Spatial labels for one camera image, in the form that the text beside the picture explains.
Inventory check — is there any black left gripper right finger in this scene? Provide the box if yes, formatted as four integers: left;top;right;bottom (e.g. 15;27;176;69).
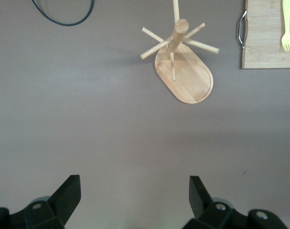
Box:
183;176;289;229

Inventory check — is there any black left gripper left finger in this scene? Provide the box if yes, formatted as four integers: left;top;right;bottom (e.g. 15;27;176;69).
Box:
0;175;81;229

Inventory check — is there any wooden mug rack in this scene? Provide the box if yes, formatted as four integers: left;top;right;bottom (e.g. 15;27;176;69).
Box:
140;0;221;104

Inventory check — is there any brown table cover mat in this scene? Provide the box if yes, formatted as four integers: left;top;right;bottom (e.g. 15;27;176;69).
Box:
0;0;290;229

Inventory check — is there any yellow plastic fork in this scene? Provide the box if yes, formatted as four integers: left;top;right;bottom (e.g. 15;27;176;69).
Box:
281;0;290;53

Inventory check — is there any black looped cable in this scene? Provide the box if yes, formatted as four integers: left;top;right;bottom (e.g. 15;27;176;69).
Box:
31;0;95;26

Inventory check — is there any bamboo cutting board with handle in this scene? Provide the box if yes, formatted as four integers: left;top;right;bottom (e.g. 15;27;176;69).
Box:
237;0;290;70

